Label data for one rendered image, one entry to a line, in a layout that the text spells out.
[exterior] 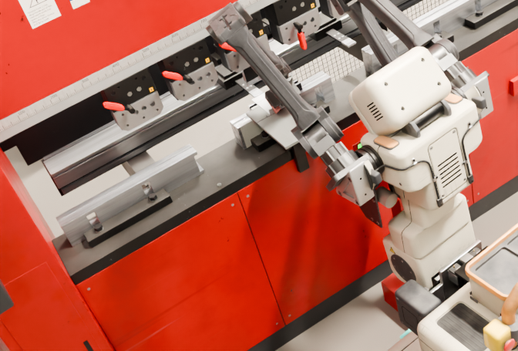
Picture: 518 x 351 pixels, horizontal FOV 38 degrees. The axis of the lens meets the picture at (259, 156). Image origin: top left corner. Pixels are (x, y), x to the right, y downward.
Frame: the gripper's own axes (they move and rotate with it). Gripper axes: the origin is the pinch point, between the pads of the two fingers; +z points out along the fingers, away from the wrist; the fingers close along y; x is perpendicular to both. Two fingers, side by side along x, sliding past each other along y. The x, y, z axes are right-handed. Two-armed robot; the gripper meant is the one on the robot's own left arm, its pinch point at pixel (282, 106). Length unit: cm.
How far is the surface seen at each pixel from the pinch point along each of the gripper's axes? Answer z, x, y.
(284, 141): -5.7, 13.9, 8.1
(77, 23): -46, -30, 49
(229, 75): 12.1, -27.4, 4.6
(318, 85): 8.0, -4.7, -18.5
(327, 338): 84, 58, 14
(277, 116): 0.3, 2.2, 3.1
